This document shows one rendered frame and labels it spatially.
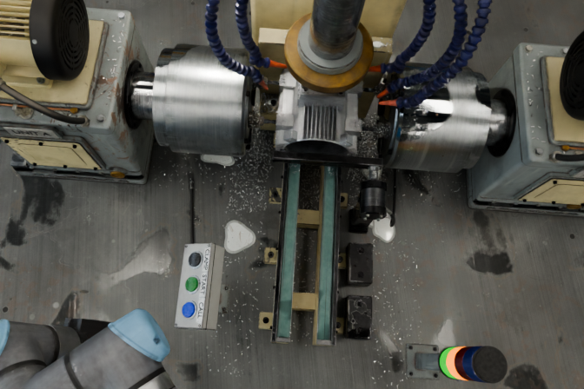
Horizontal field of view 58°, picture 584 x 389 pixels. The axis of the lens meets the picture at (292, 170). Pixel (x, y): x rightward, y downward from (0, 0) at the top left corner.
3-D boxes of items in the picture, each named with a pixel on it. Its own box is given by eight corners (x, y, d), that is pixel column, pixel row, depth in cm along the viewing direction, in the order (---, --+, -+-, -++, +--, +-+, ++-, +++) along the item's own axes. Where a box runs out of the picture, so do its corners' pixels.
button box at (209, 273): (198, 247, 115) (183, 242, 111) (225, 247, 112) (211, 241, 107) (188, 329, 109) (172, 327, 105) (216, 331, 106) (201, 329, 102)
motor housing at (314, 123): (280, 92, 138) (282, 52, 120) (352, 97, 138) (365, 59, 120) (274, 163, 131) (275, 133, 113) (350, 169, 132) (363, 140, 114)
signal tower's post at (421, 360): (405, 343, 130) (466, 338, 91) (437, 345, 130) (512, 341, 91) (406, 378, 127) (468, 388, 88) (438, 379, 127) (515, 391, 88)
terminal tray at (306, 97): (299, 62, 123) (301, 45, 117) (344, 66, 124) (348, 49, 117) (296, 108, 119) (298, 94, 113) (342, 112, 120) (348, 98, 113)
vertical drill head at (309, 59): (285, 44, 122) (295, -142, 76) (362, 50, 122) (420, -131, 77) (279, 115, 116) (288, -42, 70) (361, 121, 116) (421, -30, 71)
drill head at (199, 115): (130, 72, 138) (102, 15, 115) (269, 83, 139) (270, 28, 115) (114, 161, 130) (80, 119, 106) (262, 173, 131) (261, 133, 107)
